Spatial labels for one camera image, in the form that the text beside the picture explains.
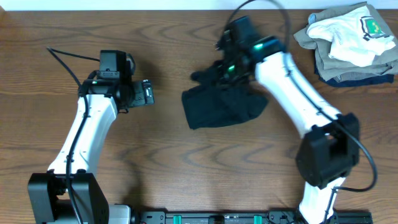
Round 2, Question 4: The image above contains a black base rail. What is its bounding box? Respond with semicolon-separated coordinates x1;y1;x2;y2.
129;209;373;224

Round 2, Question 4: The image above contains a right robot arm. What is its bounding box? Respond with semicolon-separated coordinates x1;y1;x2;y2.
217;34;359;223

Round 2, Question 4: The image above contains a black polo shirt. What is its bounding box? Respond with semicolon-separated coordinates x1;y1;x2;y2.
182;60;269;129

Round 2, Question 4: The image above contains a grey folded garment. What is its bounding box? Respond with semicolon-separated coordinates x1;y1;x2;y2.
294;2;397;75

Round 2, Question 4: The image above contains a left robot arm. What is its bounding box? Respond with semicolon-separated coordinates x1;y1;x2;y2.
27;78;154;223

